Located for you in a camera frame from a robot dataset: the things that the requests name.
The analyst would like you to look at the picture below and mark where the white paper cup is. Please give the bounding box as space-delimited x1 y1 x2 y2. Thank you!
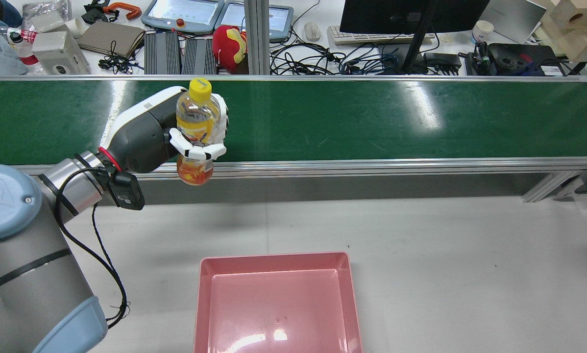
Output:
68 17 91 38
472 20 495 45

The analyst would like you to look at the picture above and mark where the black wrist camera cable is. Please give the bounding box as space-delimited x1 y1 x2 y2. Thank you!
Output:
53 167 130 330

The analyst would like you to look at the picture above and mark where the wooden box with round hole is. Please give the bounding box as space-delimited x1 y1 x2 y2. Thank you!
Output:
557 28 587 63
550 0 587 30

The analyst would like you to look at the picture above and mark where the yellow-capped orange drink bottle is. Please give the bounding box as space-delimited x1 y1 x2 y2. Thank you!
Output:
175 78 222 187

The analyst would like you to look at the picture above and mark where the grey UR teach pendant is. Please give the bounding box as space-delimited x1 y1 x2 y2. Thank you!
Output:
215 0 295 43
141 0 225 35

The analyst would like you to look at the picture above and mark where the green conveyor belt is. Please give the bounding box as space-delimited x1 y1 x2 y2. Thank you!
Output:
0 75 587 203

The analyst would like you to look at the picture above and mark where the silver laptop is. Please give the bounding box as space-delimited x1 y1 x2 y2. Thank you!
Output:
479 0 547 44

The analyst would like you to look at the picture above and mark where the aluminium profile post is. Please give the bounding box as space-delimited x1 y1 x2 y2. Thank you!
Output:
243 0 271 76

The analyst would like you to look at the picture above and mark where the white keyboard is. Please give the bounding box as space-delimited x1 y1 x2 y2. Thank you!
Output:
326 25 437 46

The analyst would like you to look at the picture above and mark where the black robot flange part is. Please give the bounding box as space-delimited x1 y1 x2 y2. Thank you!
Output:
486 43 567 77

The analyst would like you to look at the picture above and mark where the clear plastic bag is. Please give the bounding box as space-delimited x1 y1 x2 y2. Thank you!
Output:
21 0 72 33

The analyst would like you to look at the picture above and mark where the grey ribbed metal box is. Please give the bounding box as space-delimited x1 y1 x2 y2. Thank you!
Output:
181 38 219 76
144 31 182 76

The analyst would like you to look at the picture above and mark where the bundle of black cables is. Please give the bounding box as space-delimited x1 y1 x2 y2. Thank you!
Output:
270 0 465 76

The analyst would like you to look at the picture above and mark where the Iron Man plush toy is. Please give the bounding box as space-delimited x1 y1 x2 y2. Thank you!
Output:
212 25 248 75

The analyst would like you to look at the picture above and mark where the orange clamp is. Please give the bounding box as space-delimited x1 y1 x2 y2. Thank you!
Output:
102 1 143 21

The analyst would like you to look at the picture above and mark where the black earphone cable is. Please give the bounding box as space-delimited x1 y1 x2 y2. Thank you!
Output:
98 41 133 75

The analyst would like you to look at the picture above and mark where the red-labelled plastic bottle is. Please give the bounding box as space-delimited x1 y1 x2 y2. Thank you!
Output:
6 27 40 66

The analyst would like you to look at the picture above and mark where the brown folder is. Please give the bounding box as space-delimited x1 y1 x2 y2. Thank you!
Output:
77 20 146 59

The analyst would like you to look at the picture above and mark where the pink plastic basket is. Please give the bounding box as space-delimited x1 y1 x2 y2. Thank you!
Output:
193 252 364 353

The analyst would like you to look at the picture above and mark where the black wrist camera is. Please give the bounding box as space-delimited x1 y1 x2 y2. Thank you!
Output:
107 168 146 212

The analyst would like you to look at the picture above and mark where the black monitor stand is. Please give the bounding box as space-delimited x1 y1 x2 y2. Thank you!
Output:
377 0 439 75

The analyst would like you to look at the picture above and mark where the left white grey robot hand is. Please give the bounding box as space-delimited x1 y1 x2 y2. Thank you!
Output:
98 86 229 174

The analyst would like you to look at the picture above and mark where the black tool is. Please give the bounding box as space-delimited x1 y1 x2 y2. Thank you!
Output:
81 0 109 25

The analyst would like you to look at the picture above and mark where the grey plastic box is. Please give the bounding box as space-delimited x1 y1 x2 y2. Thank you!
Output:
31 31 92 76

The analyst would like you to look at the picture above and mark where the black monitor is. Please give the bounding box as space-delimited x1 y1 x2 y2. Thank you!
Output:
340 0 490 35

